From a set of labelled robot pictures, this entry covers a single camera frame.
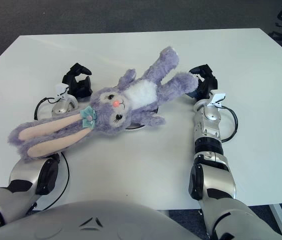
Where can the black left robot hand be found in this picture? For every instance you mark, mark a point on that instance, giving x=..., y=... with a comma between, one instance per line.
x=81, y=88

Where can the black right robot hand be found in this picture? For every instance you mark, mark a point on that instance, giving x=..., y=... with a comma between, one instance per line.
x=207, y=85

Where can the purple plush bunny doll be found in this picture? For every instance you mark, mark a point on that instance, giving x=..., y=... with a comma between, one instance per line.
x=106, y=110

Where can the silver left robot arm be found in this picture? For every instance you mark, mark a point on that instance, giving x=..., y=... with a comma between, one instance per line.
x=23, y=175

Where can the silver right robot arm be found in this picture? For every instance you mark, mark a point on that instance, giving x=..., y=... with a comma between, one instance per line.
x=211, y=170

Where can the white plate black rim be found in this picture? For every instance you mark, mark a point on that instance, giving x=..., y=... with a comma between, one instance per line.
x=137, y=127

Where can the white right wrist adapter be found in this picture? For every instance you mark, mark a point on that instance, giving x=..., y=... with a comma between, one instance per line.
x=217, y=98

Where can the white wrist adapter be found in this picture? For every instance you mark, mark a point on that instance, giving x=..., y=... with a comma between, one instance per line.
x=61, y=89
x=217, y=98

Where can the white left wrist adapter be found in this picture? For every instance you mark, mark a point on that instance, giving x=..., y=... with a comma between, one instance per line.
x=61, y=89

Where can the grey robot torso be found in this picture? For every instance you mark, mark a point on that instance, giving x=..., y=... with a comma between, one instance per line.
x=93, y=220

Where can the white table leg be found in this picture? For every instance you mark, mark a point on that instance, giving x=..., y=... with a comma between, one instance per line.
x=279, y=220

